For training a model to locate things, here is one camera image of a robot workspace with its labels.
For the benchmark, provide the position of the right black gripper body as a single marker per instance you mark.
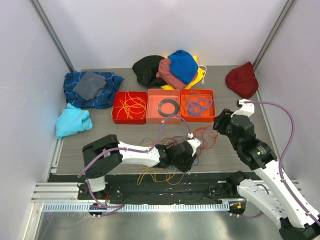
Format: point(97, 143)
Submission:
point(232, 138)

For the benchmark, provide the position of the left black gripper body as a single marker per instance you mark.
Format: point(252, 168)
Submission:
point(184, 164)

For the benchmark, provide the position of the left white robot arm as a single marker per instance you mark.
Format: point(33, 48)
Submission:
point(105, 154)

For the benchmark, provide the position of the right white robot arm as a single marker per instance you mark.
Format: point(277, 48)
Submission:
point(294, 217)

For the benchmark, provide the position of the orange plastic box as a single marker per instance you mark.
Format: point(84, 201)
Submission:
point(197, 105)

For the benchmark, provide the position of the dark red cloth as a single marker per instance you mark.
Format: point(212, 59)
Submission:
point(243, 81)

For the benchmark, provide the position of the yellow cloth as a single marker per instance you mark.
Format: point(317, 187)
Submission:
point(198, 77)

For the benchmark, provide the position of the salmon pink drawer box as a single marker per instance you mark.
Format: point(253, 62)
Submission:
point(161, 103)

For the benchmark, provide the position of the red plastic box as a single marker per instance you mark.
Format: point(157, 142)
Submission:
point(129, 108)

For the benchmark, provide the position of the pink cloth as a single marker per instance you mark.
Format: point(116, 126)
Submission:
point(172, 82)

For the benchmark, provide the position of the black cloth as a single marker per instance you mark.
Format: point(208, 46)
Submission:
point(146, 70)

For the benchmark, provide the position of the blue striped cloth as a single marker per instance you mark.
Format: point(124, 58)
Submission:
point(103, 101)

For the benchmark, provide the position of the grey cloth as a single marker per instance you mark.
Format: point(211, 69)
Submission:
point(90, 86)

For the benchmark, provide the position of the cyan cloth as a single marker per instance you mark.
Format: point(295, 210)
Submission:
point(72, 120)

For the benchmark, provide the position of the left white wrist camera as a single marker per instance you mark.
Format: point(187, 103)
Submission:
point(194, 142)

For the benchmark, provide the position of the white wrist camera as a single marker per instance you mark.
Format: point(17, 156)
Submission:
point(245, 108)
point(194, 142)

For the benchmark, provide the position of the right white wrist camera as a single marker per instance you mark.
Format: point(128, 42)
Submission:
point(245, 108)

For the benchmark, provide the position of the white slotted cable duct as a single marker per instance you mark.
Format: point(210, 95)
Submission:
point(131, 208)

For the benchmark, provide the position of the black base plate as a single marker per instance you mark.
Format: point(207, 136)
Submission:
point(188, 189)

